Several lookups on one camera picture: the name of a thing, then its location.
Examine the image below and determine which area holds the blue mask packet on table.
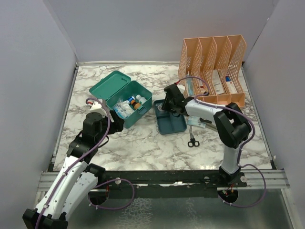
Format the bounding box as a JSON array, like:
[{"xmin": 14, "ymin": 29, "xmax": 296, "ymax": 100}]
[{"xmin": 187, "ymin": 116, "xmax": 206, "ymax": 128}]

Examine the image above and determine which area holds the blue item in rack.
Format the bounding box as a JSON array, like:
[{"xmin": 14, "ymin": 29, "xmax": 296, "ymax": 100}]
[{"xmin": 185, "ymin": 78, "xmax": 194, "ymax": 96}]

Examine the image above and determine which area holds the brown bottle orange cap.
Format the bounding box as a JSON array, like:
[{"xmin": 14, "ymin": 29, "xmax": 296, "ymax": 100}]
[{"xmin": 130, "ymin": 100, "xmax": 141, "ymax": 110}]

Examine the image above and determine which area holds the small white grey-cap bottle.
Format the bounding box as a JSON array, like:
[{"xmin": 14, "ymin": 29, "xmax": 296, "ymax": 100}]
[{"xmin": 136, "ymin": 94, "xmax": 147, "ymax": 104}]

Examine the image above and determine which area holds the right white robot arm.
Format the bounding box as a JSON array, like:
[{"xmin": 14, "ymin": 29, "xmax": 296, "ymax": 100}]
[{"xmin": 162, "ymin": 83, "xmax": 254, "ymax": 187}]

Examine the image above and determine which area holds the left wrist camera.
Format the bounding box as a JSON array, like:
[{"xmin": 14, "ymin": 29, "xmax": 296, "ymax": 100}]
[{"xmin": 87, "ymin": 100, "xmax": 107, "ymax": 116}]

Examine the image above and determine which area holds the peach file organizer rack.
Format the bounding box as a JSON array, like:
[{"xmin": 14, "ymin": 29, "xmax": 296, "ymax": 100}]
[{"xmin": 178, "ymin": 35, "xmax": 246, "ymax": 107}]

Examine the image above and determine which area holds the white gauze packet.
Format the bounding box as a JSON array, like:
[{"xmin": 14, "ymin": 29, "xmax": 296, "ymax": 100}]
[{"xmin": 113, "ymin": 101, "xmax": 130, "ymax": 114}]

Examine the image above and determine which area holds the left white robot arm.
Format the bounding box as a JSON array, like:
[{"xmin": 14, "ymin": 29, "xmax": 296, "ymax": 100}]
[{"xmin": 22, "ymin": 110, "xmax": 124, "ymax": 229}]

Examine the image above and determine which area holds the white bottle blue cap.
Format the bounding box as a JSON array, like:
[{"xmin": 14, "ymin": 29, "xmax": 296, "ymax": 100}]
[{"xmin": 127, "ymin": 96, "xmax": 135, "ymax": 103}]

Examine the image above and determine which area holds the blue face mask packet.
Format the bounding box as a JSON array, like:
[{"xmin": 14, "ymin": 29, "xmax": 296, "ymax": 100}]
[{"xmin": 114, "ymin": 102, "xmax": 134, "ymax": 119}]

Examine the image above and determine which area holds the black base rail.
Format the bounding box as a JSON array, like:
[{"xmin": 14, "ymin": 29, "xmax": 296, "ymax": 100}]
[{"xmin": 90, "ymin": 170, "xmax": 247, "ymax": 199}]

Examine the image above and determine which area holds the teal medicine kit box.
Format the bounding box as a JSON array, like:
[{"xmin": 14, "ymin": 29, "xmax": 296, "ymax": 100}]
[{"xmin": 89, "ymin": 71, "xmax": 152, "ymax": 128}]

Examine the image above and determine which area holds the dark blue divided tray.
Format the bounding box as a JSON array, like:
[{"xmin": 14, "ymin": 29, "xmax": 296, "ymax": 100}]
[{"xmin": 153, "ymin": 99, "xmax": 187, "ymax": 135}]

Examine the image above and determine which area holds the white red medicine box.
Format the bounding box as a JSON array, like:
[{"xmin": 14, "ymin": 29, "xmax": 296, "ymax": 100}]
[{"xmin": 225, "ymin": 76, "xmax": 238, "ymax": 94}]

